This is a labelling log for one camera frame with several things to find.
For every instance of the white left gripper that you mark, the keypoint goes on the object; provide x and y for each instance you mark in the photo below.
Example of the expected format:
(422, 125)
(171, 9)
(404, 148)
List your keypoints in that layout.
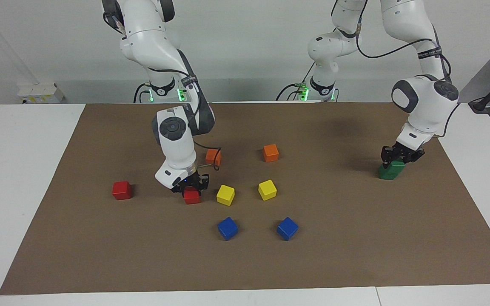
(413, 136)

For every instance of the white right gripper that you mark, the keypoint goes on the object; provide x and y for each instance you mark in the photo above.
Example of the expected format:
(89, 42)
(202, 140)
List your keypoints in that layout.
(170, 176)

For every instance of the green wooden cube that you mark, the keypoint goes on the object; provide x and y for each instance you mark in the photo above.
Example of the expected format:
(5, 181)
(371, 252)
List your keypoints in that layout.
(387, 174)
(398, 165)

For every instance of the red wooden cube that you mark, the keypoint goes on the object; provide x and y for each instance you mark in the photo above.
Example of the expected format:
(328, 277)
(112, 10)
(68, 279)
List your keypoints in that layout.
(192, 197)
(121, 190)

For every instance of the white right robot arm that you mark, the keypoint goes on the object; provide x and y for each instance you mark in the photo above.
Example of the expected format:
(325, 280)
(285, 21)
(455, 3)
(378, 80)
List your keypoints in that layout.
(151, 42)

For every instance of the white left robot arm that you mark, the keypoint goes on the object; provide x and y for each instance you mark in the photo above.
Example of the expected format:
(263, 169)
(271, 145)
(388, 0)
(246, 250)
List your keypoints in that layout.
(423, 106)

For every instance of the orange wooden cube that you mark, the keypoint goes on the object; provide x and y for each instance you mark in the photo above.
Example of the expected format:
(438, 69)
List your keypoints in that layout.
(211, 156)
(270, 153)

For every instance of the yellow wooden cube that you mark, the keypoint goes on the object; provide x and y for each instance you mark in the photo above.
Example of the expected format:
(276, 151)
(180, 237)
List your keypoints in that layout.
(267, 189)
(225, 195)

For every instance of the blue wooden cube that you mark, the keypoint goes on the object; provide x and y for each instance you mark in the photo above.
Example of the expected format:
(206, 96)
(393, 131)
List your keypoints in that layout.
(287, 228)
(227, 228)

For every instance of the brown paper table mat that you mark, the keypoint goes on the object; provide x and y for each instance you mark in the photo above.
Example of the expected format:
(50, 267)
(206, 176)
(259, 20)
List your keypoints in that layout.
(355, 255)

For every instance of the white power strip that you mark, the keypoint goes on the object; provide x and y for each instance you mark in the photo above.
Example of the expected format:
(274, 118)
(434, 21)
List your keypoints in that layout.
(41, 91)

